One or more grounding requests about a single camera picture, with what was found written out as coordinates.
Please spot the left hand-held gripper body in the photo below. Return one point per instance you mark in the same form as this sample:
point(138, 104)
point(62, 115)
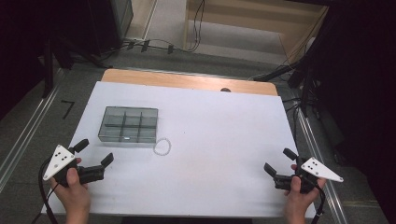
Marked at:
point(59, 160)

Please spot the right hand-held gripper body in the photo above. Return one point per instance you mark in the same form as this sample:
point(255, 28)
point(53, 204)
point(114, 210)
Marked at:
point(320, 170)

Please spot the clear plastic compartment box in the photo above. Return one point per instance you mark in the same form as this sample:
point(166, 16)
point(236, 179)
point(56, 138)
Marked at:
point(130, 124)

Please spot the person's right hand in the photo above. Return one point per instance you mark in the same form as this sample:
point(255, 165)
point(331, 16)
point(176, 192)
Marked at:
point(297, 202)

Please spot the person's left hand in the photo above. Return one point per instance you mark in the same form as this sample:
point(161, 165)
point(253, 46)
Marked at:
point(76, 199)

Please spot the white table board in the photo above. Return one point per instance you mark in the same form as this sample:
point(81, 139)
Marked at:
point(202, 174)

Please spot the black metal stand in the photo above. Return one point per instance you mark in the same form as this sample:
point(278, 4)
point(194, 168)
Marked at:
point(306, 84)
point(48, 68)

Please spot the black curtain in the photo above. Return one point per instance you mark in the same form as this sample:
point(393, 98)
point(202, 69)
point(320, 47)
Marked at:
point(364, 93)
point(25, 46)

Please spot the dark round table grommet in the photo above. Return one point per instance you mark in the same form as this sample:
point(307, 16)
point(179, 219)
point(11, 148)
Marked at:
point(225, 90)

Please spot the light wooden shelf unit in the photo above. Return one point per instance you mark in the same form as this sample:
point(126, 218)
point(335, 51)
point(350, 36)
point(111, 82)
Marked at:
point(249, 25)

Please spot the dark grey cabinet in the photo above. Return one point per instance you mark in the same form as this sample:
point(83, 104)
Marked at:
point(123, 15)

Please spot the metal floor rail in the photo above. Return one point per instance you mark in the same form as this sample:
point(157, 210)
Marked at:
point(28, 137)
point(323, 174)

